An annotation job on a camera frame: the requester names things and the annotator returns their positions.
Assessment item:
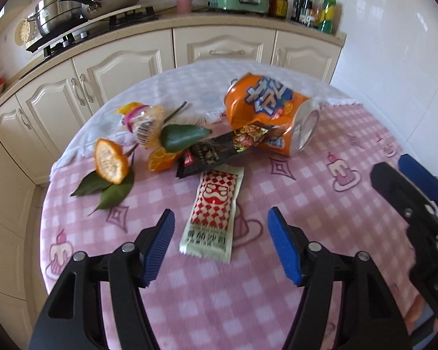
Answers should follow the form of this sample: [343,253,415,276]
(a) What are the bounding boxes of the person right hand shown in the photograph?
[404,295,425,333]

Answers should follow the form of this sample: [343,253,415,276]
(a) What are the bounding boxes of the clear jelly cup wrapper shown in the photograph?
[116,102,164,148]

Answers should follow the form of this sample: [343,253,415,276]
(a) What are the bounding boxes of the cream round strainer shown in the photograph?
[14,20,31,46]

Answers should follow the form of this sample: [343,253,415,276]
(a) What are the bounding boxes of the orange peel half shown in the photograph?
[94,138,130,185]

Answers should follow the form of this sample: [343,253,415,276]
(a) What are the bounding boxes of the pink utensil holder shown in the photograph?
[176,0,192,14]

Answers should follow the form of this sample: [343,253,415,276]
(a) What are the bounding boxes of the black snack wrapper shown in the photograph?
[175,122,280,179]

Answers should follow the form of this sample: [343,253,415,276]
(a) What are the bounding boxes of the red white sauce packet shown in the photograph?
[179,164,244,263]

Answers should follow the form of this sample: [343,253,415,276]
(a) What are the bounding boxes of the black gas stove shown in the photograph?
[25,5,159,59]

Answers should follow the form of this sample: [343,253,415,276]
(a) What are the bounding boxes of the steel wok with lid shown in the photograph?
[58,0,141,20]

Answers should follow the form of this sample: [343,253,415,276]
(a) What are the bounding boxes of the green leaf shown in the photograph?
[160,124,212,153]

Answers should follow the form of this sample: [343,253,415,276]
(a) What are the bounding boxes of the green yellow bottle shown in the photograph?
[318,0,337,34]

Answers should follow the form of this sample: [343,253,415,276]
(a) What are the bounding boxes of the lower cream cabinets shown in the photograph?
[0,29,353,349]

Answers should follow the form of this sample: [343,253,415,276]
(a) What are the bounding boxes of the steel steamer pot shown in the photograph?
[26,0,84,36]

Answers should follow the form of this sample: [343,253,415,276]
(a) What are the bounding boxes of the pink checkered tablecloth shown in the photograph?
[40,60,420,349]

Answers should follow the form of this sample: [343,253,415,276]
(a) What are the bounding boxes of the orange crushed soda can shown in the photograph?
[224,73,319,156]

